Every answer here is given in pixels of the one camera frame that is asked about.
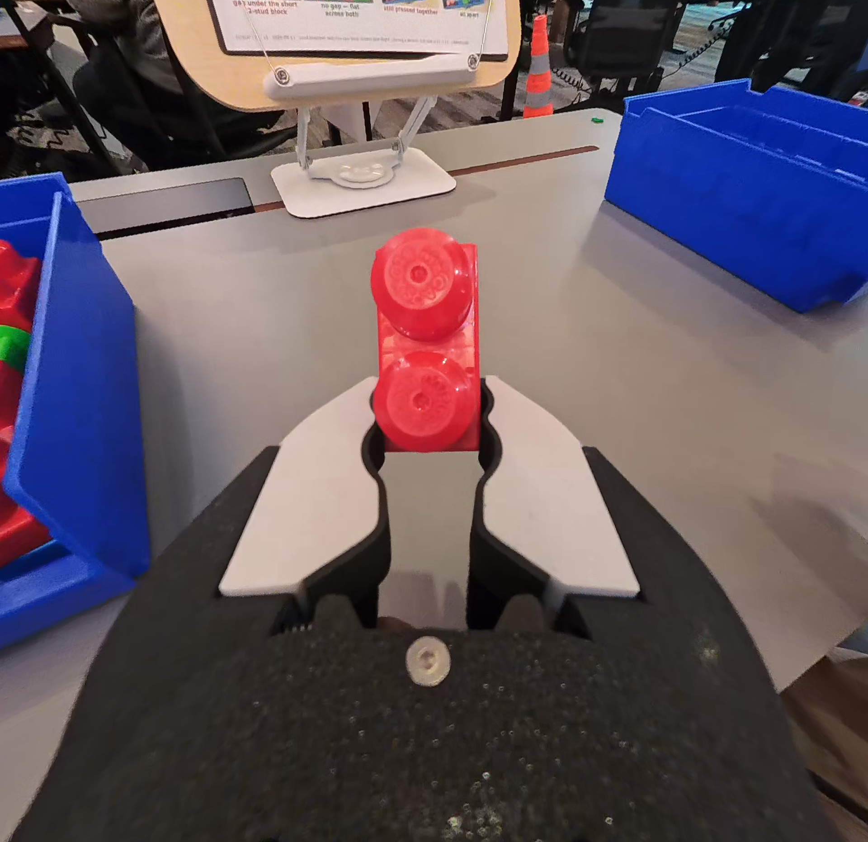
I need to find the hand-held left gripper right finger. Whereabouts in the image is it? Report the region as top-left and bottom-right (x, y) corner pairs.
(470, 377), (641, 599)

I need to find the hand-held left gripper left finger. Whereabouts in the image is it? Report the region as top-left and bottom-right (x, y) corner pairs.
(220, 377), (394, 599)

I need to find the red double toy block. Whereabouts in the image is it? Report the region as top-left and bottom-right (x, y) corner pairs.
(371, 228), (484, 454)

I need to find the blue plastic bin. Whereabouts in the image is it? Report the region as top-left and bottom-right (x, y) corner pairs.
(0, 174), (151, 650)
(605, 80), (868, 314)

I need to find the pile of colourful toy blocks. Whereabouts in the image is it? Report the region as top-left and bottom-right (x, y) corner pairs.
(0, 239), (50, 572)

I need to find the white document stand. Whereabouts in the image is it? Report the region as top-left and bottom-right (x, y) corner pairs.
(265, 53), (484, 219)

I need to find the orange traffic cone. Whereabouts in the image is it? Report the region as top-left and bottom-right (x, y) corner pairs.
(523, 12), (557, 118)

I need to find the wooden clipboard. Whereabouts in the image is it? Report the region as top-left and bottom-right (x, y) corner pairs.
(143, 0), (523, 113)

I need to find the black office chair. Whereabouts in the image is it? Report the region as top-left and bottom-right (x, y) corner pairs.
(567, 0), (679, 106)

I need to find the printed instruction sheet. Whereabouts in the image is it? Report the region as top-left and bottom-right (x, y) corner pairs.
(201, 0), (509, 59)

